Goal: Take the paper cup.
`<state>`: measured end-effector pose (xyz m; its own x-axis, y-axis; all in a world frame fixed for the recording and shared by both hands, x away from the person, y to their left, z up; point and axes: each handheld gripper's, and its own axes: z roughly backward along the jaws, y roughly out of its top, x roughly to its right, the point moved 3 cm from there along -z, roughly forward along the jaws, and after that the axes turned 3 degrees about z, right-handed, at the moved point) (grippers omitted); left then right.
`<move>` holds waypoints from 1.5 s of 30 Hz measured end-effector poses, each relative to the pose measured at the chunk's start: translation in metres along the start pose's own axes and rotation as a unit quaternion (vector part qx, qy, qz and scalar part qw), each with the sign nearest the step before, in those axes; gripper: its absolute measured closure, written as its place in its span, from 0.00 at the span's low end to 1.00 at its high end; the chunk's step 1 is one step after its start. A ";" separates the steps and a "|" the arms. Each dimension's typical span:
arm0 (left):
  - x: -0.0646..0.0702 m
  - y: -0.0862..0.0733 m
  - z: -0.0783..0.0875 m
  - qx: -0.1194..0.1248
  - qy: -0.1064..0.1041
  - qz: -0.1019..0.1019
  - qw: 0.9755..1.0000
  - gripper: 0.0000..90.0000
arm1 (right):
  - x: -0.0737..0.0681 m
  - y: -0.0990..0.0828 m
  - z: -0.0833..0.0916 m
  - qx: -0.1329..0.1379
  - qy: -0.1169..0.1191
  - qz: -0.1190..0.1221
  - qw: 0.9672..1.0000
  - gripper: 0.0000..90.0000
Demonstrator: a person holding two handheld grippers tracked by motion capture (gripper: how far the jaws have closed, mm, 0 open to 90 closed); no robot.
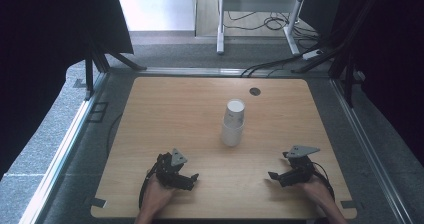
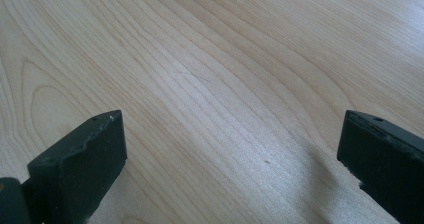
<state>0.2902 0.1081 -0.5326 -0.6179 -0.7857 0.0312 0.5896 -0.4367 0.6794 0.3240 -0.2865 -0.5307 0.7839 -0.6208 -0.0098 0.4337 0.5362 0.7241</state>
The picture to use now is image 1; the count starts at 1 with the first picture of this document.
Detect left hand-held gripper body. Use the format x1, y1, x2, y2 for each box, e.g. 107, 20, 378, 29
154, 148, 193, 188

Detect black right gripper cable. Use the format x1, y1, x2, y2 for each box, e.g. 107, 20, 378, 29
312, 161, 336, 202

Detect black floor cables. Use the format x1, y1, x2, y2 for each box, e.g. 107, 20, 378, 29
226, 0, 321, 42

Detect person's left hand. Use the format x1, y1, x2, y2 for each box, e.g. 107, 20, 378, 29
141, 176, 176, 215

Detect person's right hand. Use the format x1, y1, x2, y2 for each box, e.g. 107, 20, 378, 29
301, 176, 334, 209

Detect white metal desk frame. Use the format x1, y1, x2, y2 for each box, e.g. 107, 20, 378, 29
216, 0, 309, 56

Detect black curtain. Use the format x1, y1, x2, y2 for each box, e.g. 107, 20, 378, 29
299, 0, 424, 168
0, 0, 135, 180

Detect black metal stand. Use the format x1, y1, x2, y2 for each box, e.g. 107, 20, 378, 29
83, 38, 148, 101
291, 0, 384, 109

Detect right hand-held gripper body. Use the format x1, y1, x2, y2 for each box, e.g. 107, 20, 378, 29
279, 145, 321, 188

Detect white power strip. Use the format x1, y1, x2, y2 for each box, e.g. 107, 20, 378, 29
302, 49, 324, 61

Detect thin black floor cable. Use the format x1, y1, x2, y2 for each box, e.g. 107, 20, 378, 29
105, 112, 124, 159

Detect aluminium rail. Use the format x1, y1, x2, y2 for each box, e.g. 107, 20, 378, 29
138, 66, 331, 79
329, 78, 415, 224
19, 72, 110, 224

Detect black power cables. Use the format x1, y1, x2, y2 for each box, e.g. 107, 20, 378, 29
239, 43, 321, 78

